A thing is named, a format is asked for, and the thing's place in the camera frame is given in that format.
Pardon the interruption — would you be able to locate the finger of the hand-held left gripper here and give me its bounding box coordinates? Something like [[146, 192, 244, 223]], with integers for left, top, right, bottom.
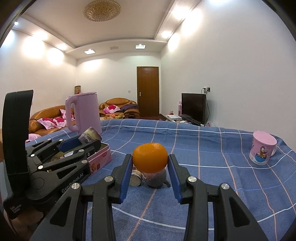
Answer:
[[38, 140, 102, 173], [25, 136, 81, 160]]

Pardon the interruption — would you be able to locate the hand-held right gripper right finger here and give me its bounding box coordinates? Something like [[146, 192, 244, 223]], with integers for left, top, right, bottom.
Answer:
[[168, 153, 270, 241]]

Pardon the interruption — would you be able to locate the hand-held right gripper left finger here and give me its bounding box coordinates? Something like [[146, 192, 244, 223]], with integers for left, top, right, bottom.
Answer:
[[30, 154, 133, 241]]

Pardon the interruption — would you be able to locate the pink tin box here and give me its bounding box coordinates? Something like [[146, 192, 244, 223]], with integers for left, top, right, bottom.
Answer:
[[47, 142, 113, 175]]

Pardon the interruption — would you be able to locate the orange mandarin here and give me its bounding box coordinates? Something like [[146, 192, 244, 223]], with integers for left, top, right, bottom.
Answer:
[[132, 143, 168, 173]]

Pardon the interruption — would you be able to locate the small dark jar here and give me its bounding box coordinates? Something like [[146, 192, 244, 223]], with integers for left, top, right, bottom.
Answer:
[[129, 169, 145, 187]]

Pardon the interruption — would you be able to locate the dark brown water chestnut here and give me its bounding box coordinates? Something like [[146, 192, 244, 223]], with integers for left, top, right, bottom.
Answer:
[[145, 169, 171, 189]]

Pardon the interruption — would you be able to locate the pink flower pillow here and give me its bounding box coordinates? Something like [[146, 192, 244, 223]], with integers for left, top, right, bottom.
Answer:
[[60, 109, 75, 121], [37, 118, 57, 130], [104, 105, 120, 114], [53, 117, 68, 128]]

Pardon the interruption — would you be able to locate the brown leather sofa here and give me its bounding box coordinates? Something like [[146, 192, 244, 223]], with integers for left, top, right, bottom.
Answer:
[[99, 98, 141, 118], [28, 105, 77, 137]]

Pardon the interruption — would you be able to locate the pink electric kettle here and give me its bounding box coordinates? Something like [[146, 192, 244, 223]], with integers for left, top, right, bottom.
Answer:
[[65, 91, 102, 135]]

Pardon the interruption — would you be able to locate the blue checked tablecloth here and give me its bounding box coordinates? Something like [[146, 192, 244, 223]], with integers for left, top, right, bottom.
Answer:
[[23, 119, 296, 241]]

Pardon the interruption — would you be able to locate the purple cloth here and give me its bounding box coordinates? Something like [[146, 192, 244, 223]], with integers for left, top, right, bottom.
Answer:
[[119, 103, 139, 113]]

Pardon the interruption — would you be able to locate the dark tv stand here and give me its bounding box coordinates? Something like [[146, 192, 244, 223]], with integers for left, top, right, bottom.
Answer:
[[181, 114, 203, 127]]

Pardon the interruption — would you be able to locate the black television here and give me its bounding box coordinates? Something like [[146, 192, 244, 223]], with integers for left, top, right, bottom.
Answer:
[[181, 93, 207, 126]]

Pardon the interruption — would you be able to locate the brown wooden door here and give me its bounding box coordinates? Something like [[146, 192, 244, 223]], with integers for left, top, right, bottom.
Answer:
[[137, 66, 160, 117]]

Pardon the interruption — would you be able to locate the pink cartoon cup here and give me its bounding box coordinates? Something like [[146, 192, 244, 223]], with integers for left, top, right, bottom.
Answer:
[[249, 130, 277, 165]]

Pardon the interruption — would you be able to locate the round crystal ceiling lamp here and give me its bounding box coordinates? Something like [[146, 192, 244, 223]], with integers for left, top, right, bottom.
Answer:
[[83, 0, 121, 22]]

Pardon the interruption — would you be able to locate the black power cable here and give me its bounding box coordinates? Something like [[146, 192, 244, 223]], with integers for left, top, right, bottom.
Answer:
[[205, 91, 211, 124]]

